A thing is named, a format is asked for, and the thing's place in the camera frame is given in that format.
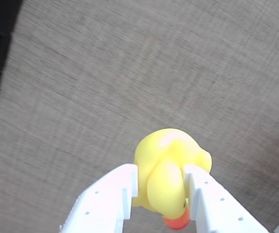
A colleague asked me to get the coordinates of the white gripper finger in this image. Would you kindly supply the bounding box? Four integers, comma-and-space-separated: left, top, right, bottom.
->
59, 163, 139, 233
183, 164, 269, 233

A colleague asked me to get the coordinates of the yellow rubber duck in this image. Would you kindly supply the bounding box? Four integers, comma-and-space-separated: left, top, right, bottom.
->
132, 128, 212, 231

